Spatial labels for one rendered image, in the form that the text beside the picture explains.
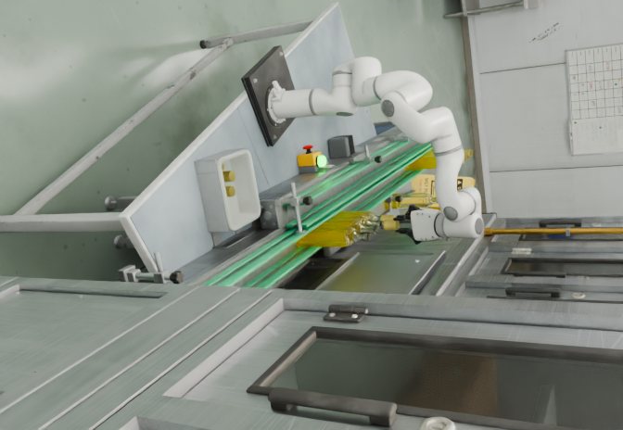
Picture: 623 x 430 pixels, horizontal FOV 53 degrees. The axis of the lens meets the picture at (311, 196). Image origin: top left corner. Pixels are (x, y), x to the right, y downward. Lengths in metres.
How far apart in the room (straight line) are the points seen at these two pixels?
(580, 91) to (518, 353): 6.96
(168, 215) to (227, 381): 1.03
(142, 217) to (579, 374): 1.25
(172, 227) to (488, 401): 1.26
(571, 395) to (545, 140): 7.16
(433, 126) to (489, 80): 6.05
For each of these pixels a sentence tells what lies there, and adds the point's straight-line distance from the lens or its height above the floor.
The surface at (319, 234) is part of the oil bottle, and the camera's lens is 2.08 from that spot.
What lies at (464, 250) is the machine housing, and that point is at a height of 1.38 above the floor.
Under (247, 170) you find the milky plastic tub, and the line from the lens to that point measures 2.00.
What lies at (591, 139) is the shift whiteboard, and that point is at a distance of 7.78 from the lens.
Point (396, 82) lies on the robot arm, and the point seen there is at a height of 1.27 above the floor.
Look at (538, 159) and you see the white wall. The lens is 7.90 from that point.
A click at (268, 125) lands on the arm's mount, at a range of 2.21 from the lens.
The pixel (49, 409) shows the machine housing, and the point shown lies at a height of 1.31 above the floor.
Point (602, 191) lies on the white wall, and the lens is 7.92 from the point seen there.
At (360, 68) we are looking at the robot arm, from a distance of 2.05.
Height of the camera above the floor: 1.96
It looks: 29 degrees down
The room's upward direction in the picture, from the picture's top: 88 degrees clockwise
